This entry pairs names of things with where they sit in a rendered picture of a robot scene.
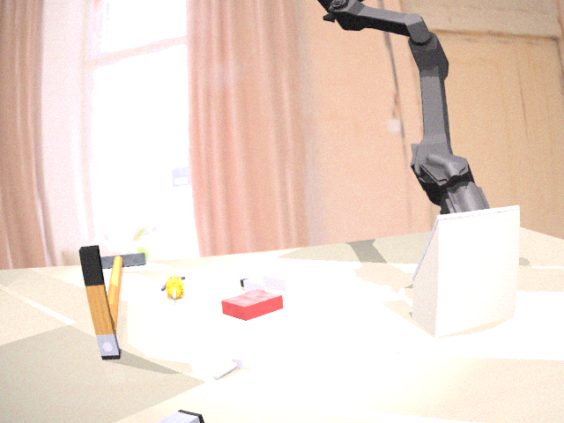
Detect dark grey bent rod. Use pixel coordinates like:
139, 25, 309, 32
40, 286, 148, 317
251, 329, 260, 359
161, 276, 186, 291

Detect red rectangular block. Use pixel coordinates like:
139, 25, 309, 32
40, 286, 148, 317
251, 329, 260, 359
220, 290, 284, 321

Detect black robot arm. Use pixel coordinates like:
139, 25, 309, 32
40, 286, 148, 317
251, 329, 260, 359
317, 0, 490, 216

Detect long orange l-shaped rod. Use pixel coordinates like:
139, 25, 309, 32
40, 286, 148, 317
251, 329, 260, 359
158, 410, 205, 423

